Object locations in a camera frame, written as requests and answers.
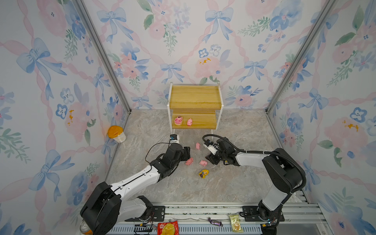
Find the aluminium rail base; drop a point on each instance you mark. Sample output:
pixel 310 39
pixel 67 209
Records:
pixel 192 218

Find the pink toy with blue bow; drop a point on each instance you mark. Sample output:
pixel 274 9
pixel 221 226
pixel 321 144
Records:
pixel 189 161

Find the pink bear toy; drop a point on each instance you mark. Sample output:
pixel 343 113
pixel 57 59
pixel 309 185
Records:
pixel 178 121

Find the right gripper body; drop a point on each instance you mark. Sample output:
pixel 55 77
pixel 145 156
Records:
pixel 218 156

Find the wooden two-tier shelf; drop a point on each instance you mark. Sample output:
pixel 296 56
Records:
pixel 202 103

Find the orange soda can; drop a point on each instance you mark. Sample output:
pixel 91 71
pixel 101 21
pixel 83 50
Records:
pixel 85 229

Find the red snack packet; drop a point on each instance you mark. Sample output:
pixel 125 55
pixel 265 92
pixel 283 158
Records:
pixel 168 228

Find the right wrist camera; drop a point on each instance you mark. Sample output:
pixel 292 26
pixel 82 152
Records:
pixel 211 147

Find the green snack packet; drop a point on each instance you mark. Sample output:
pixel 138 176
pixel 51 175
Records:
pixel 235 223

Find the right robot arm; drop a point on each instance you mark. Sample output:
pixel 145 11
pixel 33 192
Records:
pixel 286 174

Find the purple wrapped candy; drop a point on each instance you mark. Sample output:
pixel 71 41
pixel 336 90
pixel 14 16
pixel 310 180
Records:
pixel 215 222

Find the yellow bear toy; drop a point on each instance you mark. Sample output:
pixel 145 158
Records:
pixel 204 173

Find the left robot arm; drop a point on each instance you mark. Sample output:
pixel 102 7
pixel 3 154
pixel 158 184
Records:
pixel 111 204

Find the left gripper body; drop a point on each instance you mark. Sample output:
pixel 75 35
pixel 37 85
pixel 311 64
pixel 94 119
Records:
pixel 175 164

